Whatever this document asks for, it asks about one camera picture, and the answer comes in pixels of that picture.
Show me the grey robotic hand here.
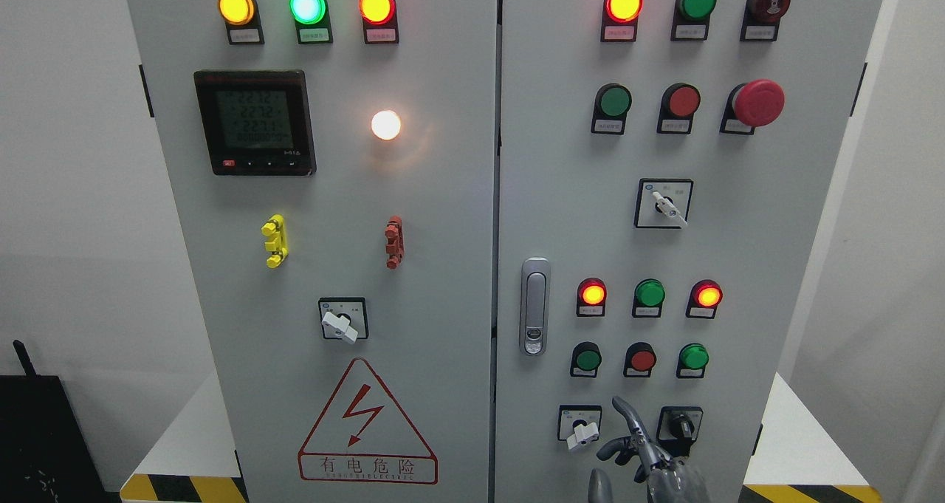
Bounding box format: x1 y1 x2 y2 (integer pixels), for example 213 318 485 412
595 395 711 502

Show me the green push button lower right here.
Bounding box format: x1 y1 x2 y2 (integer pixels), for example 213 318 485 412
676 343 709 379

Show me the red push button lower middle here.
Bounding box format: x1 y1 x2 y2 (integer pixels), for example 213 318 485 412
623 342 657 377

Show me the green push button lower left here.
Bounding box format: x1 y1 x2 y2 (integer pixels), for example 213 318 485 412
570 341 603 378

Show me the red push button upper row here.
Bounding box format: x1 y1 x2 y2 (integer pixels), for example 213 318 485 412
657 83 701 135

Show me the green push button upper row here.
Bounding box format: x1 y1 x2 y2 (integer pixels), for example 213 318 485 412
591 83 633 135

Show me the red emergency stop mushroom button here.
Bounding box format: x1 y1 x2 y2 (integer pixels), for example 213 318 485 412
719 79 786 135

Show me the white rotary selector bottom left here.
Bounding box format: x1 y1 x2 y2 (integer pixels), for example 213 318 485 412
557 403 603 452

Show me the white rotary selector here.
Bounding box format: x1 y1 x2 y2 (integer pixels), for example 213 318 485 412
557 403 603 452
634 179 694 228

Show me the white platform with hazard stripes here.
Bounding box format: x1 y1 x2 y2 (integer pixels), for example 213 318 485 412
120 373 882 502

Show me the green indicator lamp lower middle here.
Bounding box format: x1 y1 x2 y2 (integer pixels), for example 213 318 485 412
631 278 666 318

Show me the red indicator lamp lower right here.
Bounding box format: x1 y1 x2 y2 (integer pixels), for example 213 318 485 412
686 278 724 319

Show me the red indicator lamp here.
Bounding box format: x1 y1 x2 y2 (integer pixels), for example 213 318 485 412
576 278 607 317
686 278 724 319

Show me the red indicator lamp lower left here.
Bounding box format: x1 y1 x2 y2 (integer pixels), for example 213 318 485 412
576 278 607 317

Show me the white rotary selector upper right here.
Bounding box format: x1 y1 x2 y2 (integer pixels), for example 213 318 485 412
634 179 694 228

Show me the red electric hazard warning sticker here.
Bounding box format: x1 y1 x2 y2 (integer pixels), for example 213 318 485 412
298 357 439 484

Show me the grey electrical control cabinet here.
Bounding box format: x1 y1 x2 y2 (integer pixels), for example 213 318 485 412
127 0 883 502

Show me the red terminal connector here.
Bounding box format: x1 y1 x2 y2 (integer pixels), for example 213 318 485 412
384 216 405 270

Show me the white rotary selector left door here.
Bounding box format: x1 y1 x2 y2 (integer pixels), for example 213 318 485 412
317 297 369 345

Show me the white glowing indicator lamp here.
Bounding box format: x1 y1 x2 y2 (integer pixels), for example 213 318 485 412
369 109 402 142

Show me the yellow terminal connector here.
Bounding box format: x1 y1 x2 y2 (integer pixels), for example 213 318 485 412
261 213 288 270

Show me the green indicator lamp top right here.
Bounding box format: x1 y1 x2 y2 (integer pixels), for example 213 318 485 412
670 0 718 41

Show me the red-ringed lamp right door top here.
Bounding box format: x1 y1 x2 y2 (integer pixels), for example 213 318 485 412
600 0 644 43

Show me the dark red buzzer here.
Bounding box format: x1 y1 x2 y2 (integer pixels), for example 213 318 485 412
740 0 791 42

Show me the black digital power meter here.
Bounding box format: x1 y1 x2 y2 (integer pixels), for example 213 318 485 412
193 69 317 176

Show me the orange-red indicator lamp left door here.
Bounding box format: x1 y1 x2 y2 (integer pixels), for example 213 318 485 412
359 0 399 44

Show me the lit green indicator lamp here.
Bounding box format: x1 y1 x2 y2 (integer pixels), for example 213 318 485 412
288 0 333 44

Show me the black box with antenna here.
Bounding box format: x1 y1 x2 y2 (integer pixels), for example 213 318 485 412
1 339 109 502

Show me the yellow indicator lamp top left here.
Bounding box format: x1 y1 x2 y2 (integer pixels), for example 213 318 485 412
217 0 264 45

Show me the black rotary knob switch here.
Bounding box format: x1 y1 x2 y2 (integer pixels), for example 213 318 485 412
657 406 704 458

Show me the silver door lock handle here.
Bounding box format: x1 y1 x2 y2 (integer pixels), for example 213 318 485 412
519 257 550 356

